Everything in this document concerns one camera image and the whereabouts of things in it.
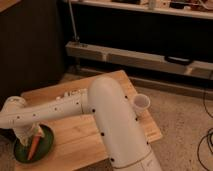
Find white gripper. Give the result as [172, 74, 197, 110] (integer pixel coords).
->
[13, 123, 44, 146]

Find orange pepper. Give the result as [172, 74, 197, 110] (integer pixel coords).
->
[27, 135, 41, 161]

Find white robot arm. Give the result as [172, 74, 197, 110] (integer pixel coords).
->
[0, 76, 162, 171]

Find green round plate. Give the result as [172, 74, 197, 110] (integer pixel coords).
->
[13, 124, 54, 164]

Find wooden folding table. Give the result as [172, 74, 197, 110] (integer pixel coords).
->
[15, 70, 161, 171]

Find white plastic bottle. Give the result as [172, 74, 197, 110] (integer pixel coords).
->
[56, 89, 84, 100]

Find metal stand pole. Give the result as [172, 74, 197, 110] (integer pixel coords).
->
[68, 0, 80, 44]

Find white paper cup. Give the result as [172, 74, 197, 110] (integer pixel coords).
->
[131, 94, 151, 116]

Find long grey shelf beam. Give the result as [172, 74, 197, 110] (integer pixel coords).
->
[65, 41, 213, 80]

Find upper white shelf board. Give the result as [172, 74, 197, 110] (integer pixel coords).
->
[63, 0, 213, 20]

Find black cable on floor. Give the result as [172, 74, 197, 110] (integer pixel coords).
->
[196, 89, 213, 171]

